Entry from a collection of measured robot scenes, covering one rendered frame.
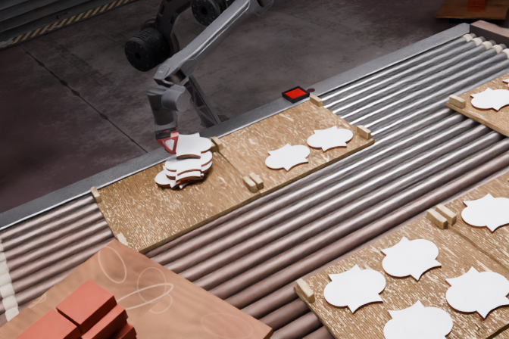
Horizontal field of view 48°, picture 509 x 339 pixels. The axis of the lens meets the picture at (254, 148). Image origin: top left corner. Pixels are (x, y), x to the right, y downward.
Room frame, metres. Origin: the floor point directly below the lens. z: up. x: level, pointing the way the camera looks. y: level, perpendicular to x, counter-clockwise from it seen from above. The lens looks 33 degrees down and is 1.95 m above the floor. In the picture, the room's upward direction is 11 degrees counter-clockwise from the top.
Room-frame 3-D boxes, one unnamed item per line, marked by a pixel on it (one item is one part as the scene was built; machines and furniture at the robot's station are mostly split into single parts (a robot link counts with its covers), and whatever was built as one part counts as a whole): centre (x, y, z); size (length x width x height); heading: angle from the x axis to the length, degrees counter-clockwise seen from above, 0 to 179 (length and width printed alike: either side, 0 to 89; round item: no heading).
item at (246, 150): (1.55, -0.11, 0.93); 0.41 x 0.35 x 0.02; 113
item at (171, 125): (1.52, 0.25, 1.13); 0.10 x 0.07 x 0.07; 1
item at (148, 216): (1.39, 0.27, 0.93); 0.41 x 0.35 x 0.02; 114
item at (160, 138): (1.50, 0.25, 1.06); 0.07 x 0.07 x 0.09; 1
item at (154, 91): (1.51, 0.24, 1.19); 0.07 x 0.06 x 0.07; 50
